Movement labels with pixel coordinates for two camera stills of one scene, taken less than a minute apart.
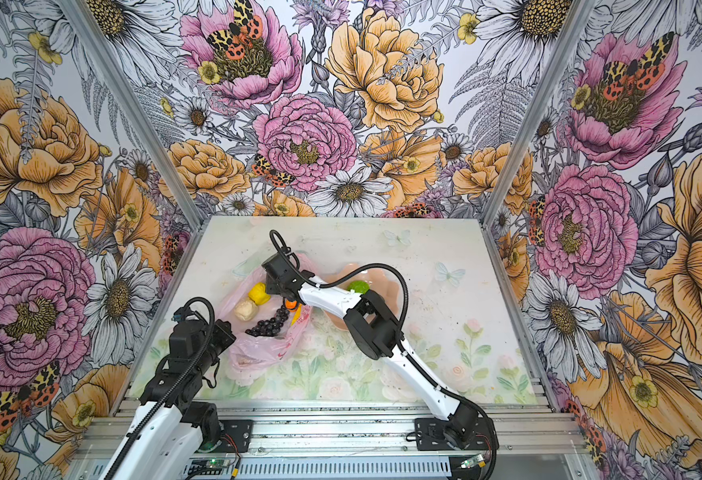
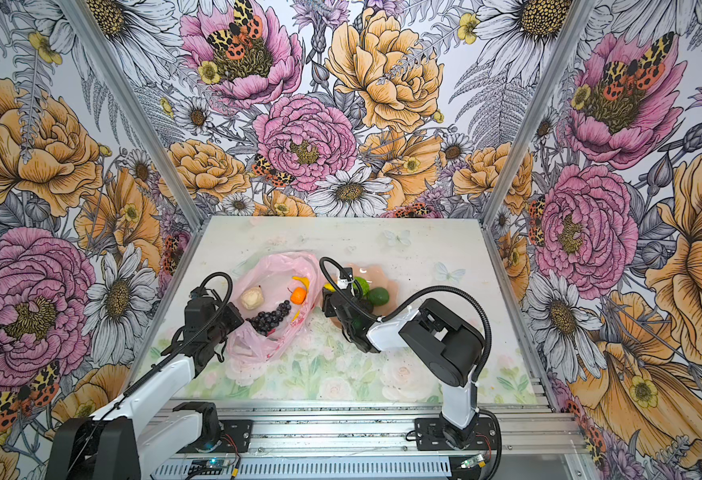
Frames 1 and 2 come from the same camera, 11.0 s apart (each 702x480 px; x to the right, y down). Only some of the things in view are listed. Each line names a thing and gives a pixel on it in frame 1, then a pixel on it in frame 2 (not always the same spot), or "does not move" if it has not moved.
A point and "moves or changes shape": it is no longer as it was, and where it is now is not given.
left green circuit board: x=207 y=466 does not move
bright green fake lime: x=359 y=286 does not move
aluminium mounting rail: x=365 y=427 does not move
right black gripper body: x=274 y=285 -> x=327 y=303
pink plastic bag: x=253 y=357 moves or changes shape
